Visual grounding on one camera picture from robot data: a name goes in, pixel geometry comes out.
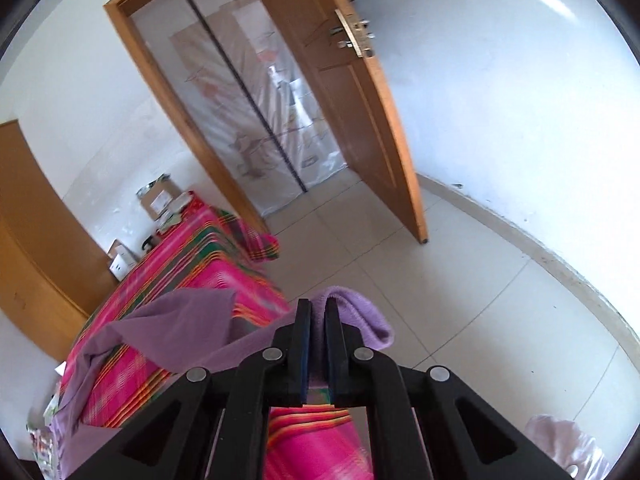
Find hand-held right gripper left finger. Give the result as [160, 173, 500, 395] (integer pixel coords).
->
[65, 298, 313, 480]

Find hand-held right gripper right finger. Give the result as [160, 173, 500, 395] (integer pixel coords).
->
[325, 299, 576, 480]

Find purple fleece pants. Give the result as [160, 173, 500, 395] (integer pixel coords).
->
[50, 286, 394, 480]

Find pink green plaid bed sheet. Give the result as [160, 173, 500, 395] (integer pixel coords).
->
[55, 205, 376, 480]

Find small white box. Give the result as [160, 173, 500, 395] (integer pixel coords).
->
[107, 240, 138, 281]

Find cardboard box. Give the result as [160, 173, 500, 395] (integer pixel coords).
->
[137, 175, 183, 218]

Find wooden door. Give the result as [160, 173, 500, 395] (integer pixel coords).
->
[235, 0, 430, 246]

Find pale pink cloth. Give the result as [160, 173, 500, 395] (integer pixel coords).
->
[525, 414, 612, 480]

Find printed plastic door curtain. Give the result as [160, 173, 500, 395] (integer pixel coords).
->
[131, 0, 348, 218]

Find wooden wardrobe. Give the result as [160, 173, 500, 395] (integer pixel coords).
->
[0, 120, 118, 363]

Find metal door lock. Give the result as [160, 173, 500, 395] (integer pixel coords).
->
[330, 9, 376, 58]

